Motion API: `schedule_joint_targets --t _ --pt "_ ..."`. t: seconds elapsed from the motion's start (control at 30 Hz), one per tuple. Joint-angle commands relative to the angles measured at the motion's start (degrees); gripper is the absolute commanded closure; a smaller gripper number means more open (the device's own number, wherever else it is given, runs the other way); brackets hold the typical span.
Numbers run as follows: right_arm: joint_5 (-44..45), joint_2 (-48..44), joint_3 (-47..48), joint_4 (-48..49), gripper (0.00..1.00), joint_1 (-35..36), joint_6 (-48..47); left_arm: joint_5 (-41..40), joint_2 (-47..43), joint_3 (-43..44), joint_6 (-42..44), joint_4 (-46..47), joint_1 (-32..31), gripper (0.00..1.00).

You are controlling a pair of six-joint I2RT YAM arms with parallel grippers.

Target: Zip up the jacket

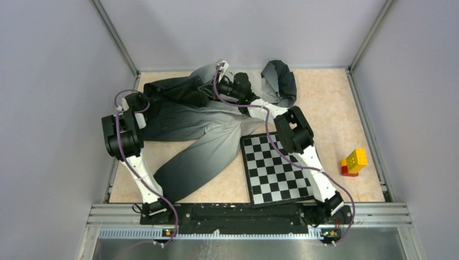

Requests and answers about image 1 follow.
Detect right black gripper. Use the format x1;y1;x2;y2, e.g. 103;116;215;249
199;73;241;101

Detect grey gradient zip jacket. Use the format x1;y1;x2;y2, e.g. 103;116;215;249
141;60;298;204

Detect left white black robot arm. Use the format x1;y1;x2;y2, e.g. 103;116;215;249
101;90;174;225

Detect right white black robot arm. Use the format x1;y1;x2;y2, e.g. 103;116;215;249
198;73;344;223

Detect black white checkerboard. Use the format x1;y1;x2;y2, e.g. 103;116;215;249
240;133;313;209

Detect red toy brick block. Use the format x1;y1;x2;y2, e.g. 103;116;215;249
340;158;359;178

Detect yellow toy brick block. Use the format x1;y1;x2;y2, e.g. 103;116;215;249
345;148;368;175

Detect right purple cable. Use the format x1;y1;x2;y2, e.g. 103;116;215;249
213;61;356;247

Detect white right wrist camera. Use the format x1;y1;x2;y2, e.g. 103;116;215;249
215;59;229;75

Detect aluminium frame rail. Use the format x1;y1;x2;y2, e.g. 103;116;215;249
87;203;412;241

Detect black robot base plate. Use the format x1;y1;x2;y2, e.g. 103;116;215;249
160;203;352;237

